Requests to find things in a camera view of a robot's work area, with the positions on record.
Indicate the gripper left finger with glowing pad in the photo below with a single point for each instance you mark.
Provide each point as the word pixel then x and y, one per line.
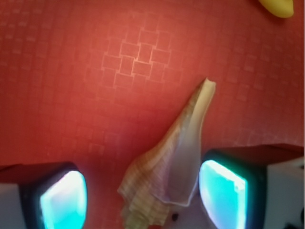
pixel 42 196

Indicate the beige spiral conch shell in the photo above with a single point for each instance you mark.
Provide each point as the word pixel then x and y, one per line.
pixel 165 177

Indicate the red plastic tray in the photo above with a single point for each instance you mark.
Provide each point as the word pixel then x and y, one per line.
pixel 99 82

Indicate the yellow rubber duck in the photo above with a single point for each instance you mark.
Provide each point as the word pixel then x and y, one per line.
pixel 279 8

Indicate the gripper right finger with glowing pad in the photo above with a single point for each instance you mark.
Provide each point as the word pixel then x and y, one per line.
pixel 254 187

